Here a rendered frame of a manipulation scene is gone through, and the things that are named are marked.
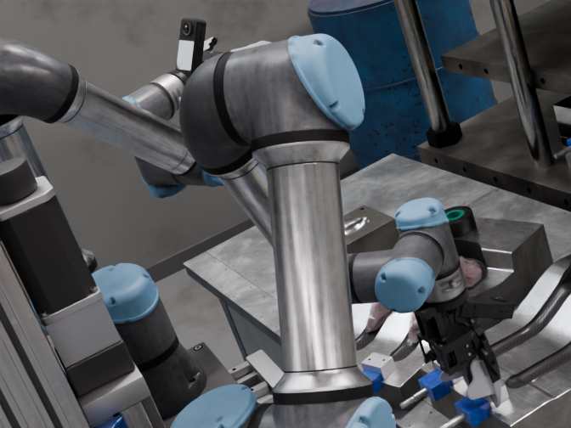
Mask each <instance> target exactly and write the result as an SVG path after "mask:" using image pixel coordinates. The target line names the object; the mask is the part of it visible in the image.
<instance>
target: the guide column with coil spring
mask: <svg viewBox="0 0 571 428"><path fill-rule="evenodd" d="M489 2H490V6H491V9H492V13H493V16H494V20H495V25H496V29H497V32H498V36H499V39H500V45H501V48H502V52H503V55H504V59H505V62H506V68H507V71H508V75H509V78H510V82H511V85H512V91H513V94H514V98H515V101H516V105H517V110H518V114H519V117H520V121H521V124H522V128H523V133H524V137H525V140H526V144H527V147H528V151H529V156H530V160H531V163H532V167H533V168H534V169H543V168H547V167H548V166H551V165H552V164H553V163H554V160H553V157H552V153H551V147H550V144H549V140H548V137H547V133H546V127H545V123H544V120H543V116H542V113H541V109H540V103H539V100H538V96H537V92H536V89H535V85H534V79H533V76H532V72H531V69H530V65H529V59H528V55H527V52H526V48H525V45H524V41H523V35H522V32H521V28H520V25H519V21H518V17H517V11H516V8H515V4H514V1H513V0H489Z"/></svg>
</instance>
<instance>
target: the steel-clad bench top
mask: <svg viewBox="0 0 571 428"><path fill-rule="evenodd" d="M341 191H342V208H343V216H344V215H346V214H348V213H349V212H351V211H354V210H355V209H357V208H359V207H361V206H363V205H365V206H368V207H370V208H372V209H374V210H377V211H379V212H382V213H384V214H386V215H389V216H390V217H394V218H395V213H396V211H397V209H398V208H399V207H400V206H402V205H404V204H405V203H407V202H409V201H412V200H416V199H421V198H433V199H435V200H438V201H440V203H441V204H442V206H443V208H444V210H446V209H449V208H451V207H454V206H468V207H470V208H471V209H472V212H473V215H474V216H475V217H487V218H495V219H503V220H512V221H520V222H536V223H543V224H544V227H545V231H546V237H547V240H548V244H549V246H550V250H551V256H552V260H553V263H554V262H556V261H557V260H559V259H561V258H563V257H565V256H567V255H570V254H571V212H570V211H565V210H563V209H560V208H557V207H555V206H550V205H547V204H545V203H542V202H539V201H537V200H532V199H530V198H527V197H524V196H521V195H519V194H514V193H512V192H509V191H505V190H503V189H498V188H496V187H493V186H490V185H488V184H485V183H480V182H478V181H475V180H472V179H470V178H467V177H463V176H460V175H457V174H454V173H452V172H447V171H445V170H442V169H439V168H436V167H433V166H429V165H426V164H423V163H420V162H418V161H415V160H411V159H408V158H405V157H403V156H400V155H396V154H390V155H389V156H387V157H385V158H383V159H381V160H379V161H377V162H375V163H374V164H372V165H370V166H367V167H366V168H364V169H362V170H360V171H358V172H356V173H354V174H353V175H351V176H349V177H346V178H344V179H343V180H341ZM183 264H184V265H185V266H186V267H187V268H188V269H190V270H191V271H192V272H194V273H195V274H197V275H198V276H199V277H201V278H202V279H204V280H205V281H206V282H207V283H208V284H210V285H211V286H212V287H214V288H215V289H216V290H218V291H219V292H221V293H222V294H223V295H225V296H226V297H228V298H229V299H230V300H231V301H232V302H234V303H235V304H236V305H238V306H239V307H241V308H242V309H243V310H245V311H246V312H247V313H249V314H250V315H252V316H253V317H254V318H255V319H256V320H258V321H259V322H260V323H262V324H263V325H264V326H266V327H267V328H268V329H270V330H271V331H273V332H274V333H275V334H277V336H279V337H280V319H279V309H278V299H277V289H276V279H275V270H274V251H273V247H272V246H271V245H270V243H269V242H268V241H267V240H266V239H265V237H264V236H263V235H262V233H261V232H260V231H259V229H258V228H257V227H256V225H255V226H254V227H252V228H249V229H247V230H246V231H244V232H242V233H240V234H237V235H236V236H235V237H233V238H231V239H228V240H226V241H224V242H223V243H221V244H219V245H217V246H215V247H213V248H211V249H210V250H208V251H206V252H203V253H202V254H200V255H199V256H196V257H194V258H192V259H190V260H188V261H187V262H185V263H183ZM391 408H392V410H393V411H392V414H393V415H394V418H395V422H396V425H397V426H399V427H400V428H438V427H440V426H441V425H442V424H444V423H445V422H447V421H449V419H448V418H447V417H445V416H444V415H442V414H441V413H439V411H437V410H436V409H434V408H433V407H432V403H431V400H430V397H428V396H427V395H426V396H424V397H423V398H422V399H421V400H420V401H419V402H417V403H416V404H415V405H414V406H413V407H412V408H411V409H410V410H409V411H405V410H403V409H400V408H395V407H391Z"/></svg>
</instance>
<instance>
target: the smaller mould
mask: <svg viewBox="0 0 571 428"><path fill-rule="evenodd" d="M343 217H344V227H345V235H346V245H347V254H353V253H360V252H361V253H362V252H370V251H384V250H391V249H393V247H394V246H395V244H396V242H397V241H398V239H399V231H398V230H397V229H396V227H397V224H396V222H395V218H394V217H390V216H389V215H386V214H384V213H382V212H379V211H377V210H374V209H372V208H370V207H368V206H365V205H363V206H361V207H359V208H357V209H355V210H354V211H351V212H349V213H348V214H346V215H344V216H343Z"/></svg>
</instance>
